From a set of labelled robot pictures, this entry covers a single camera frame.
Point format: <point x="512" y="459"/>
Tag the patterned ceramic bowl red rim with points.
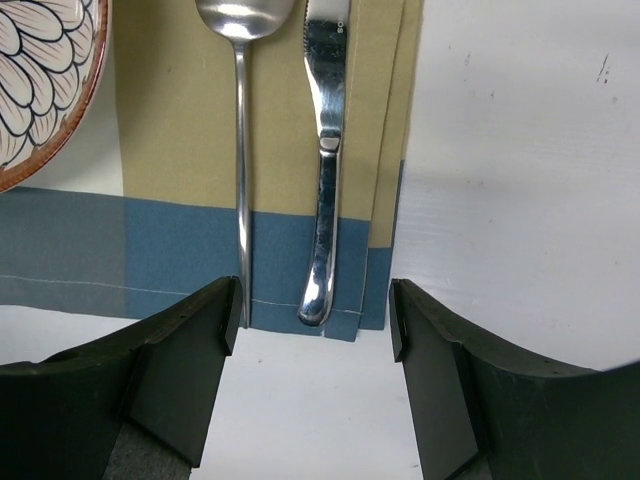
<point x="52" y="59"/>

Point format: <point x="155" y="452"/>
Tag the steel spoon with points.
<point x="241" y="23"/>

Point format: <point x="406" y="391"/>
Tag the blue beige checked placemat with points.
<point x="137" y="211"/>

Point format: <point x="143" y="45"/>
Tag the steel table knife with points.
<point x="325" y="48"/>

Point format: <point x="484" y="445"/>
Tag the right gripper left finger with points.
<point x="134" y="404"/>

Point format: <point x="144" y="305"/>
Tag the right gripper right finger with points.
<point x="485" y="408"/>

